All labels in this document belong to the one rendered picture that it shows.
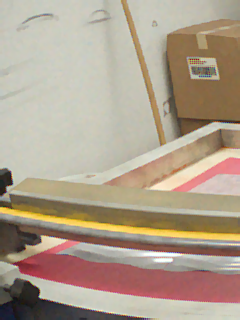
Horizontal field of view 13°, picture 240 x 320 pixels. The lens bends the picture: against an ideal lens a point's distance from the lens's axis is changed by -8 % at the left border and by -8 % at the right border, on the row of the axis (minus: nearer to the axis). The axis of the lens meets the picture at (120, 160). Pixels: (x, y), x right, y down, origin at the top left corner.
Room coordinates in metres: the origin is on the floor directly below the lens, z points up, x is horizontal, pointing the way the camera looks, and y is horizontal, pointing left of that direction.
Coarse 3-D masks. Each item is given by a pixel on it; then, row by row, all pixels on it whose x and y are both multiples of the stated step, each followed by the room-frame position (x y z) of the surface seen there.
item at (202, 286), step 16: (160, 272) 1.25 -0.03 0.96; (176, 272) 1.24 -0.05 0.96; (192, 272) 1.22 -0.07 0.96; (208, 272) 1.21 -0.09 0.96; (144, 288) 1.19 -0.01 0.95; (160, 288) 1.18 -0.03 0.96; (176, 288) 1.17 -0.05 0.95; (192, 288) 1.16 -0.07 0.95; (208, 288) 1.15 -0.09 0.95; (224, 288) 1.14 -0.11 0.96
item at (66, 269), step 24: (216, 168) 1.70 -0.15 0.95; (192, 192) 1.58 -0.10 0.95; (216, 192) 1.56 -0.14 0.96; (24, 264) 1.33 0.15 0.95; (48, 264) 1.33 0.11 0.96; (72, 264) 1.32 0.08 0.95; (96, 264) 1.31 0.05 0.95; (120, 264) 1.30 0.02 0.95; (96, 288) 1.21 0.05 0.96; (120, 288) 1.21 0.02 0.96
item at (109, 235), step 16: (16, 224) 1.28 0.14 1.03; (32, 224) 1.26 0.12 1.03; (48, 224) 1.25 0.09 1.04; (64, 224) 1.24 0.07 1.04; (112, 240) 1.18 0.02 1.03; (128, 240) 1.17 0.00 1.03; (144, 240) 1.15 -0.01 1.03; (160, 240) 1.14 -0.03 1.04; (176, 240) 1.13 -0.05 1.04; (192, 240) 1.12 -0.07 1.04; (208, 240) 1.10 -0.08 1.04; (224, 240) 1.09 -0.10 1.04
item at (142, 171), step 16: (208, 128) 1.83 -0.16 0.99; (224, 128) 1.82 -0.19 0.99; (176, 144) 1.75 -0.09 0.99; (192, 144) 1.75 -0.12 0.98; (208, 144) 1.79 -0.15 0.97; (224, 144) 1.82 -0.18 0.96; (144, 160) 1.67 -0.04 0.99; (160, 160) 1.68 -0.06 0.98; (176, 160) 1.71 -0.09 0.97; (192, 160) 1.75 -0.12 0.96; (96, 176) 1.62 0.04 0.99; (112, 176) 1.61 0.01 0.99; (128, 176) 1.62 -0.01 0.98; (144, 176) 1.65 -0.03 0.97; (160, 176) 1.68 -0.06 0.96
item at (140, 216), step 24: (24, 192) 1.30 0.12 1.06; (72, 216) 1.25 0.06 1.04; (96, 216) 1.22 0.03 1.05; (120, 216) 1.20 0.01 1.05; (144, 216) 1.18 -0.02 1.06; (168, 216) 1.15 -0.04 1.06; (192, 216) 1.13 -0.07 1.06; (216, 216) 1.11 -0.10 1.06; (72, 240) 1.26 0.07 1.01; (96, 240) 1.23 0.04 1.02
